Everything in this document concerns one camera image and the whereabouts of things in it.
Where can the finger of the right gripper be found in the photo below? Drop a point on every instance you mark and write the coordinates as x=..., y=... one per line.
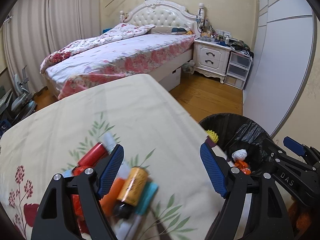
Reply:
x=309, y=154

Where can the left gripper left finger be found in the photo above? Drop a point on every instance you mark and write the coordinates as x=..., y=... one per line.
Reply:
x=56, y=218

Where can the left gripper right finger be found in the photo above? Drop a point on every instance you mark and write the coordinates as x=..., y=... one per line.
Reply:
x=267, y=218

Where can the orange wrapper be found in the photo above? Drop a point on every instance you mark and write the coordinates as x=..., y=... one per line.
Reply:
x=243, y=166

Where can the teal white packet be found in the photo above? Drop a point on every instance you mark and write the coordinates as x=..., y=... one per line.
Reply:
x=128, y=228

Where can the yellow film canister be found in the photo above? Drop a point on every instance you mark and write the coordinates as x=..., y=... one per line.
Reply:
x=130, y=193

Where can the yellow foam net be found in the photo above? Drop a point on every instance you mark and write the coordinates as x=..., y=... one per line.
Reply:
x=213, y=136

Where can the orange folded paper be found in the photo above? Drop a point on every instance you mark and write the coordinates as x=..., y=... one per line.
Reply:
x=109, y=200

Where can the red cylinder tube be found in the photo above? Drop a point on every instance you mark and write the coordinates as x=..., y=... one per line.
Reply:
x=91, y=158

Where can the black bin with bag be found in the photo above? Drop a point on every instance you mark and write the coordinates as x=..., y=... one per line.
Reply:
x=236, y=132

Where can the white green tube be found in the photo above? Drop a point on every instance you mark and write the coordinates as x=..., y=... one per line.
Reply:
x=117, y=166

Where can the white sliding wardrobe door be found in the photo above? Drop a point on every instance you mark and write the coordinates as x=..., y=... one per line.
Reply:
x=284, y=50

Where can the clear plastic drawer unit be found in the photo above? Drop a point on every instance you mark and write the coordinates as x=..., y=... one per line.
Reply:
x=238, y=68

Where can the white nightstand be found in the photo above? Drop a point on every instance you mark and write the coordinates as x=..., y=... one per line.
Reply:
x=211, y=59

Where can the white under-bed box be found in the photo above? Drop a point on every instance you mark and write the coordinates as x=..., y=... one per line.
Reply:
x=172, y=80

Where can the nightstand clutter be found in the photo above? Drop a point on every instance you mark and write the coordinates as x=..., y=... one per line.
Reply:
x=208, y=34

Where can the floral quilt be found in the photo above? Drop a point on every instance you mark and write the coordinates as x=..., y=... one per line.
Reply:
x=121, y=31

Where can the white bed with headboard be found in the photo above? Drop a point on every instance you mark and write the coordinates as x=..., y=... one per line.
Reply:
x=159, y=52

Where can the beige curtain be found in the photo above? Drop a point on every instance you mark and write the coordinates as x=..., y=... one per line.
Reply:
x=35, y=28

